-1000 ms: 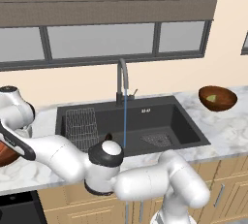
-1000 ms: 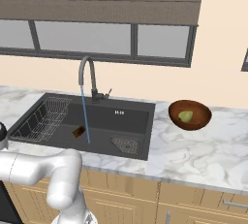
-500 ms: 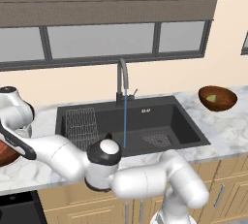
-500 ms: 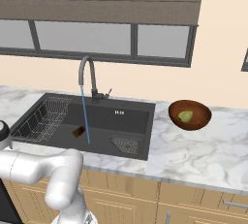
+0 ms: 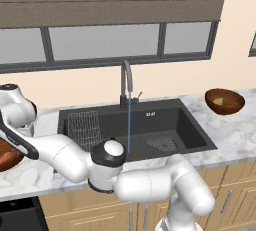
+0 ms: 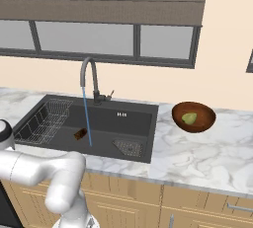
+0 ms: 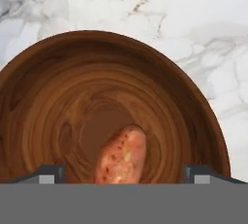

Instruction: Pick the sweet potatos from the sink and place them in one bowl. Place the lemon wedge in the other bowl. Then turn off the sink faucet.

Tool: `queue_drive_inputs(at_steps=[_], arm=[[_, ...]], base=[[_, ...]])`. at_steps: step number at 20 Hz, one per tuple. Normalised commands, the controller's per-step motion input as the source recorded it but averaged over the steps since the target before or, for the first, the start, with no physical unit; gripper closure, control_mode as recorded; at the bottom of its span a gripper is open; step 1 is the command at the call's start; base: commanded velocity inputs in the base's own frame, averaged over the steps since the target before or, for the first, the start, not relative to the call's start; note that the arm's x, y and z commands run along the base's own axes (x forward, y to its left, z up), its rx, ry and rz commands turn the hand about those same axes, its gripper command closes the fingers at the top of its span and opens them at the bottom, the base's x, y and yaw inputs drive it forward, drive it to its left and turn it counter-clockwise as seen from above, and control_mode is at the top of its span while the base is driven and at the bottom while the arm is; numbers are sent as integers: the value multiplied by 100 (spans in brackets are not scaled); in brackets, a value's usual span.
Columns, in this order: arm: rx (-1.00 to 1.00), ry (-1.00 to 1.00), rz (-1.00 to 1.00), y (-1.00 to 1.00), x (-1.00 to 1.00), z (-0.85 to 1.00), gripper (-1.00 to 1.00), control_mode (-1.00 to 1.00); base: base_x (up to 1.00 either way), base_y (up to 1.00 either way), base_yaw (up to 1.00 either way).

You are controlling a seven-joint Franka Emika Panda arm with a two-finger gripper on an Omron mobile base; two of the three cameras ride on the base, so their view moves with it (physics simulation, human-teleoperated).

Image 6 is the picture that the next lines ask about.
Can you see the dark grey sink basin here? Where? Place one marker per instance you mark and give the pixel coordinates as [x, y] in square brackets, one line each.
[99, 120]

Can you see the light wood drawer front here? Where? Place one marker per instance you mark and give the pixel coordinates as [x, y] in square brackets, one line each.
[214, 202]

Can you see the brown sweet potato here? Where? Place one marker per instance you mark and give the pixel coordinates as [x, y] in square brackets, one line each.
[80, 133]

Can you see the blue water stream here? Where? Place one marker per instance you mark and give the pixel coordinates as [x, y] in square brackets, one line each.
[87, 120]

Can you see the dark grey gooseneck faucet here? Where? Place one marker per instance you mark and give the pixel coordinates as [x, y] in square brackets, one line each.
[94, 84]

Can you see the dark window frame edge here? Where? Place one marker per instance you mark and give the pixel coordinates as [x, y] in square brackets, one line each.
[250, 61]

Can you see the black appliance front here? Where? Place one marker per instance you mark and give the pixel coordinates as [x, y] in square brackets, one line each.
[7, 209]

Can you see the yellow-green lemon wedge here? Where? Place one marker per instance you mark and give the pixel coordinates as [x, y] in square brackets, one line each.
[189, 118]

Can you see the light wood cupboard door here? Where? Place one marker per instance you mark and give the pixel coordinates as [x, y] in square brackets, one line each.
[33, 202]
[122, 205]
[197, 220]

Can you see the brown wooden bowl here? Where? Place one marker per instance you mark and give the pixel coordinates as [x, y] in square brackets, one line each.
[197, 123]

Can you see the grey-framed window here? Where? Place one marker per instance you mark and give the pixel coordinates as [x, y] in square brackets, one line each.
[99, 38]

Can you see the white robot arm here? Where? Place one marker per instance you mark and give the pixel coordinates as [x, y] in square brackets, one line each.
[62, 179]

